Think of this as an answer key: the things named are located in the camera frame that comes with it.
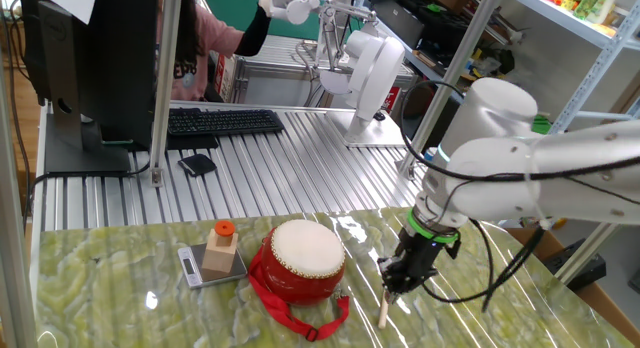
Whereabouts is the teal partition board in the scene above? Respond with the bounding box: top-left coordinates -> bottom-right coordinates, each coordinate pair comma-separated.
199,0 -> 326,40

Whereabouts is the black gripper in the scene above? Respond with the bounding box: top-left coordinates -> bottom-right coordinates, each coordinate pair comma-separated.
376,227 -> 462,305

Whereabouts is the dark grey laptop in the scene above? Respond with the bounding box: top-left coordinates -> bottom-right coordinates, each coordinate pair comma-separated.
372,0 -> 426,47

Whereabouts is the open cardboard box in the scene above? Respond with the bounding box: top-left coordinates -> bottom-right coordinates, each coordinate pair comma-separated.
504,226 -> 640,344

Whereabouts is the black device in box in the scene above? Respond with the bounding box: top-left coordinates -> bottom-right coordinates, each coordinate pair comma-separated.
542,237 -> 607,293

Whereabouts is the green folded bag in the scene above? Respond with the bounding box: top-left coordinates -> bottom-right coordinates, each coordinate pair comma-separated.
531,114 -> 553,136

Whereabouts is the aluminium frame post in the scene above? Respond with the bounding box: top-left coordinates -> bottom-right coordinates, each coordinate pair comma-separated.
397,0 -> 505,177
554,221 -> 624,285
148,0 -> 184,188
0,52 -> 39,348

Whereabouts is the white metal shelf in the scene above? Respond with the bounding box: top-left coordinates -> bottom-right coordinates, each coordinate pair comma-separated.
414,0 -> 640,229

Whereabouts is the green marble pattern mat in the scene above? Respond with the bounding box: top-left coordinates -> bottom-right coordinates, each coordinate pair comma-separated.
34,202 -> 634,348

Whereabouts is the black computer monitor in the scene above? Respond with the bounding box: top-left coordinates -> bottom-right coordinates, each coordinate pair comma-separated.
19,0 -> 166,177

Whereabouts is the person in pink shirt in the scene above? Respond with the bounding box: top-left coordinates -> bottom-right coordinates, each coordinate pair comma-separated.
157,0 -> 274,103

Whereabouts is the wooden peg block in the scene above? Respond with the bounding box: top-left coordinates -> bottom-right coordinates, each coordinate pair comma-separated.
201,228 -> 240,275

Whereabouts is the black keyboard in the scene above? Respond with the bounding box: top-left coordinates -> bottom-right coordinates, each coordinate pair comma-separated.
167,106 -> 286,138

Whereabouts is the red drum strap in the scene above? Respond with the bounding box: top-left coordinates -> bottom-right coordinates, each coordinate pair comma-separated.
248,245 -> 351,343

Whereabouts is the black monitor cable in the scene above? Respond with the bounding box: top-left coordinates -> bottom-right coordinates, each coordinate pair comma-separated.
22,160 -> 151,234

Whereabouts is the silver digital pocket scale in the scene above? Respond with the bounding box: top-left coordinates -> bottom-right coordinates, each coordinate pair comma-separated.
177,242 -> 249,290

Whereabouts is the pale wooden drumstick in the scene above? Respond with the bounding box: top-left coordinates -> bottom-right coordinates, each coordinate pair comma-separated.
376,287 -> 392,331

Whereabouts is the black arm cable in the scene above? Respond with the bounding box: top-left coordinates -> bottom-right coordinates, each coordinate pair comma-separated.
398,80 -> 640,313

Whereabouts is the green wrist flange ring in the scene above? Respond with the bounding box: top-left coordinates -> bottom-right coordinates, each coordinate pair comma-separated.
405,207 -> 460,245

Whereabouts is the white paper sheet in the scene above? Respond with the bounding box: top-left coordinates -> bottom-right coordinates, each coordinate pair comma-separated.
32,0 -> 99,25

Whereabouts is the red drum white head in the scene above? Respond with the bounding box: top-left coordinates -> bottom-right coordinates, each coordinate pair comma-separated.
259,218 -> 348,307

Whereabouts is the white haptic control device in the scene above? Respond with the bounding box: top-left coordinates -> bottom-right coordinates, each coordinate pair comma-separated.
251,0 -> 412,149

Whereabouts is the silver metal case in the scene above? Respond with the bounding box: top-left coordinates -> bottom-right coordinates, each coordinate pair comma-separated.
232,55 -> 419,109

